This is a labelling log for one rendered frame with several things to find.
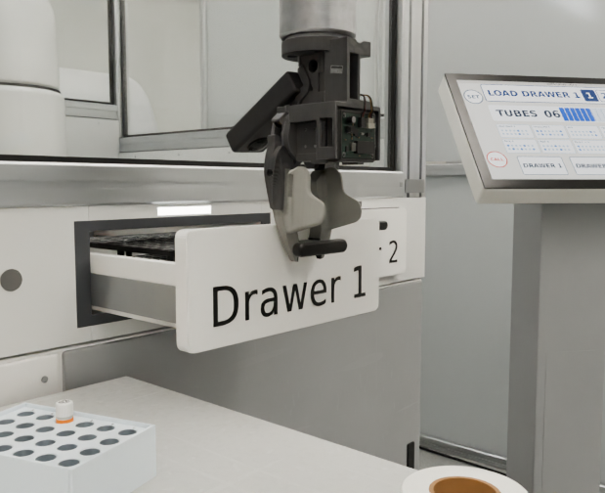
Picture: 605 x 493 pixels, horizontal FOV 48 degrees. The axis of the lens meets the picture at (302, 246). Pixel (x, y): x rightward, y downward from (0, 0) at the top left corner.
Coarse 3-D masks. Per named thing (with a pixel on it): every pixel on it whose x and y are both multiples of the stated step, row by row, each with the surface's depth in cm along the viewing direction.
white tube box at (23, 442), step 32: (0, 416) 51; (32, 416) 51; (96, 416) 50; (0, 448) 45; (32, 448) 44; (64, 448) 45; (96, 448) 45; (128, 448) 45; (0, 480) 43; (32, 480) 42; (64, 480) 41; (96, 480) 42; (128, 480) 45
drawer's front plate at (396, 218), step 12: (372, 216) 107; (384, 216) 110; (396, 216) 112; (396, 228) 112; (384, 240) 110; (396, 240) 113; (384, 252) 110; (396, 252) 113; (384, 264) 110; (396, 264) 113
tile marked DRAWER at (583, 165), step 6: (576, 162) 130; (582, 162) 131; (588, 162) 131; (594, 162) 131; (600, 162) 131; (576, 168) 129; (582, 168) 130; (588, 168) 130; (594, 168) 130; (600, 168) 130; (582, 174) 129; (588, 174) 129; (594, 174) 129; (600, 174) 130
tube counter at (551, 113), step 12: (540, 108) 138; (552, 108) 139; (564, 108) 139; (576, 108) 140; (588, 108) 141; (600, 108) 141; (552, 120) 137; (564, 120) 137; (576, 120) 138; (588, 120) 138; (600, 120) 139
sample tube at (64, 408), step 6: (60, 402) 49; (66, 402) 49; (72, 402) 50; (60, 408) 49; (66, 408) 49; (72, 408) 50; (60, 414) 49; (66, 414) 49; (72, 414) 50; (60, 420) 49; (66, 420) 49; (72, 420) 50
